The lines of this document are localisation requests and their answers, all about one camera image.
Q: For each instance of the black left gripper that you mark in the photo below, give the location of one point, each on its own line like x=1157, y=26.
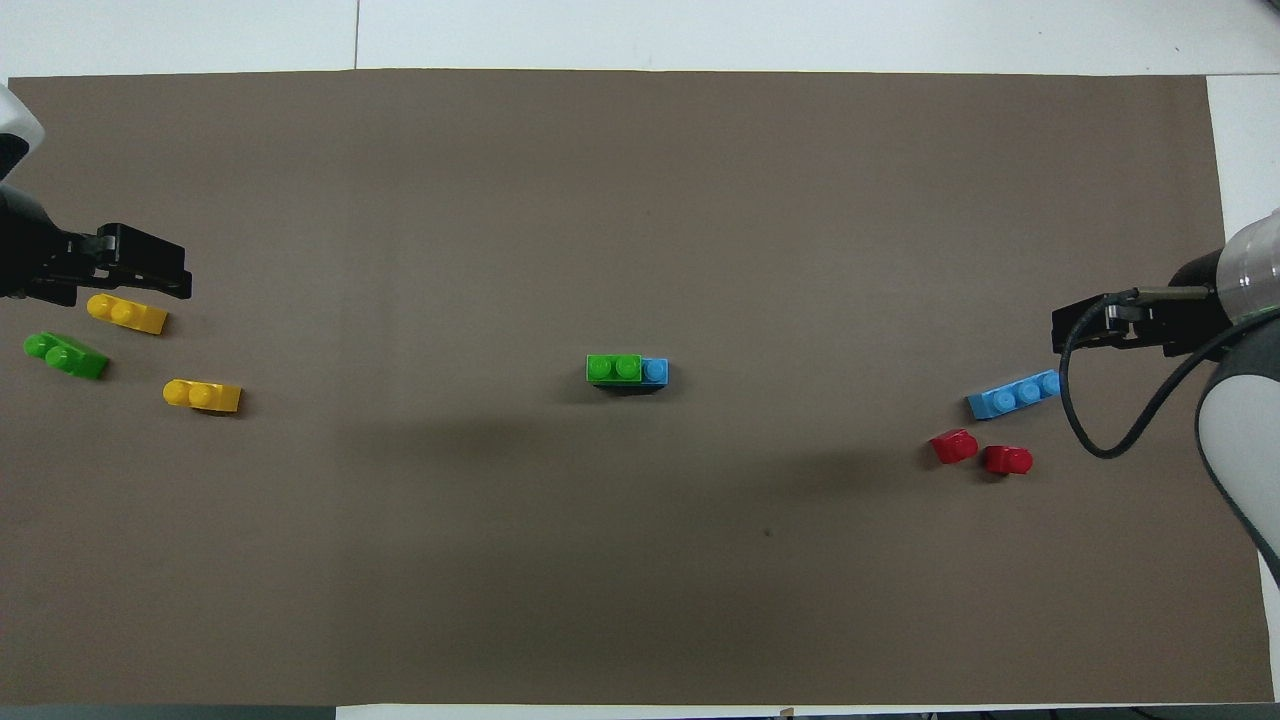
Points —
x=35, y=255

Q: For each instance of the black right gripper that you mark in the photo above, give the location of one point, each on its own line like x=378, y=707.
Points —
x=1185, y=325

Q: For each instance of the blue three-stud toy block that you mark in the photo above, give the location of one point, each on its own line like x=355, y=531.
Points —
x=1012, y=395
x=655, y=371

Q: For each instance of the green two-stud toy block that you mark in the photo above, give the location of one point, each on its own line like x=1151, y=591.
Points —
x=613, y=368
x=66, y=355

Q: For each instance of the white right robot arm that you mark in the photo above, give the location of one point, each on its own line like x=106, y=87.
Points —
x=1245, y=400

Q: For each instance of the yellow two-stud toy block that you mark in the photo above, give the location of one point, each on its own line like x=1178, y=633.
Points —
x=203, y=395
x=128, y=314

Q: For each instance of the red one-stud toy block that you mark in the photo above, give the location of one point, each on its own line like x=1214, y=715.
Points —
x=954, y=446
x=1007, y=460

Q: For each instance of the brown table mat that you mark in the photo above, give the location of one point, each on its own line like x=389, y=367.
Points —
x=640, y=560

